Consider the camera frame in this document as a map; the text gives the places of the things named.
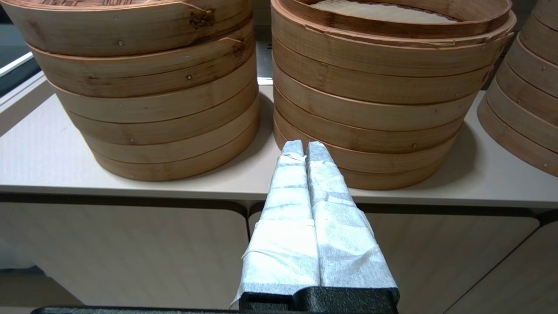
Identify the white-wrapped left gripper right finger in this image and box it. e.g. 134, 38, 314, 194
306, 140, 400, 289

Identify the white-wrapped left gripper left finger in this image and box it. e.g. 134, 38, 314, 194
230, 140, 322, 307

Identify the bamboo steamer basket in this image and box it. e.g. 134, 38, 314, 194
477, 78, 558, 177
274, 118, 458, 191
47, 55, 261, 145
514, 0, 558, 61
81, 94, 262, 182
270, 0, 517, 105
272, 65, 484, 154
495, 37, 558, 116

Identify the white cloth liner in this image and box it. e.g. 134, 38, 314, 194
310, 0, 458, 24

